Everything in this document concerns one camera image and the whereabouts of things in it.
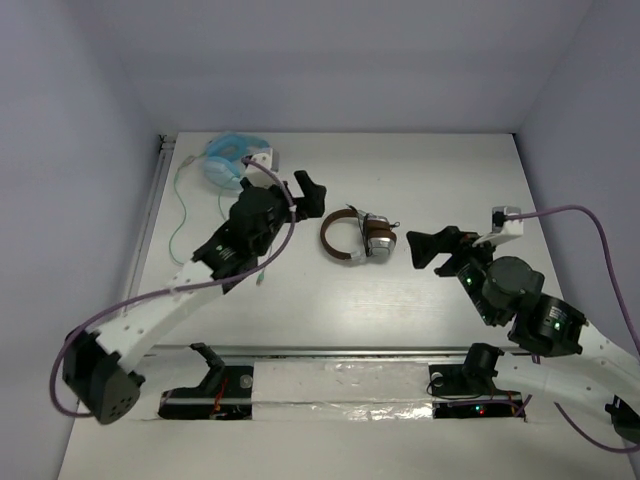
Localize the black headphone cable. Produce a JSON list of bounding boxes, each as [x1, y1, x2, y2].
[[357, 209, 402, 251]]

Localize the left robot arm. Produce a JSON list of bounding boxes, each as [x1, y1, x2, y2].
[[49, 170, 327, 425]]

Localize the aluminium rail front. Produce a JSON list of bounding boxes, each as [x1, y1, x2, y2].
[[144, 342, 526, 361]]

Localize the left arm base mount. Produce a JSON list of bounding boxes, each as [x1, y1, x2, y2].
[[158, 343, 254, 421]]

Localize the white foil covered block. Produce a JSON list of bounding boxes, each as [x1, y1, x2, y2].
[[251, 360, 433, 422]]

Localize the aluminium rail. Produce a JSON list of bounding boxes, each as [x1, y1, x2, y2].
[[121, 136, 176, 300], [144, 342, 526, 361]]

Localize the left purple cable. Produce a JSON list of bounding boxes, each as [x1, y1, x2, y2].
[[48, 154, 296, 419]]

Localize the green headphone cable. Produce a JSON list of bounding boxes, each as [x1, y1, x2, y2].
[[168, 149, 266, 287]]

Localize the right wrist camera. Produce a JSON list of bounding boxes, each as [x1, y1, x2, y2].
[[491, 206, 524, 238]]

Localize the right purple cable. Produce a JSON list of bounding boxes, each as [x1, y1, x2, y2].
[[504, 203, 640, 454]]

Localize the aluminium rail left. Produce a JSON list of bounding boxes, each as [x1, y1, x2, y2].
[[121, 136, 176, 300]]

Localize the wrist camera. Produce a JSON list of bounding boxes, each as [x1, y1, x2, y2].
[[244, 147, 279, 185], [491, 206, 524, 238]]

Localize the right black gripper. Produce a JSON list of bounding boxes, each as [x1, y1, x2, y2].
[[407, 224, 505, 325]]

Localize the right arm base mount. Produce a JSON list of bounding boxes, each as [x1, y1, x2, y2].
[[426, 343, 528, 420]]

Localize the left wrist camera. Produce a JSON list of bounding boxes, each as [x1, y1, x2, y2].
[[244, 147, 279, 185]]

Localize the light blue headphones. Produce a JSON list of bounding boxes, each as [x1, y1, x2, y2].
[[202, 132, 272, 191]]

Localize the brown silver headphones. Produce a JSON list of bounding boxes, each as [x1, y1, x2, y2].
[[319, 205, 400, 262]]

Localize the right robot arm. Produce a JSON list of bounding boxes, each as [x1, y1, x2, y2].
[[406, 219, 639, 443]]

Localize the purple cable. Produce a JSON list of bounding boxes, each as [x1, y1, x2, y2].
[[504, 203, 640, 454], [48, 154, 296, 419]]

